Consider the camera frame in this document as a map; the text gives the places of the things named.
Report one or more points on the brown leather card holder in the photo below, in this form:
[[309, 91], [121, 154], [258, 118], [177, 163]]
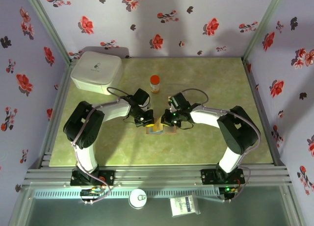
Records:
[[171, 131]]

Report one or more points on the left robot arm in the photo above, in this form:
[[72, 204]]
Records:
[[82, 126]]

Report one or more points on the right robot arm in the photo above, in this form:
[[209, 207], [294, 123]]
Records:
[[236, 130]]

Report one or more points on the orange pill bottle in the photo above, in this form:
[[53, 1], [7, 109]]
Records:
[[154, 85]]

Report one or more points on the white square pill case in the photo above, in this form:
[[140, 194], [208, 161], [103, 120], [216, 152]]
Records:
[[95, 69]]

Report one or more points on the white round lock disc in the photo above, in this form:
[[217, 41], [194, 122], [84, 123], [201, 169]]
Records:
[[138, 198]]

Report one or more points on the left small circuit board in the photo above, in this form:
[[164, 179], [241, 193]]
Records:
[[90, 193]]

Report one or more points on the small circuit board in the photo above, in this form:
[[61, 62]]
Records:
[[90, 193], [227, 189]]

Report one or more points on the right small circuit board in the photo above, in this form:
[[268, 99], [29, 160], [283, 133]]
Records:
[[227, 189]]

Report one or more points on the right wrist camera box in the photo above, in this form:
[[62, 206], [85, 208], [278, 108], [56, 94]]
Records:
[[170, 106]]

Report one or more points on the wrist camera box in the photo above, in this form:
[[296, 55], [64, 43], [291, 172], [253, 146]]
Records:
[[170, 106], [146, 105]]

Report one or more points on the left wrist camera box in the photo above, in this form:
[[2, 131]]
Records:
[[146, 105]]

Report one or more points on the aluminium front frame rail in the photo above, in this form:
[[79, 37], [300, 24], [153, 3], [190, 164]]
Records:
[[157, 177]]

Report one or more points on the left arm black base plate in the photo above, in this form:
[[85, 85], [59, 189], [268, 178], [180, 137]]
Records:
[[108, 178]]

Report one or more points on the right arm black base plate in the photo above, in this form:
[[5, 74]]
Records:
[[208, 177]]

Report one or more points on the aluminium side frame rail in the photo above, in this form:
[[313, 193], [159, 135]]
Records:
[[253, 82], [66, 72]]

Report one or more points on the aluminium corner post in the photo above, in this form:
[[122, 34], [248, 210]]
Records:
[[49, 27], [262, 27]]

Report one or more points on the aluminium lower frame strut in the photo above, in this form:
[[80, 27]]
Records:
[[295, 206], [20, 206]]

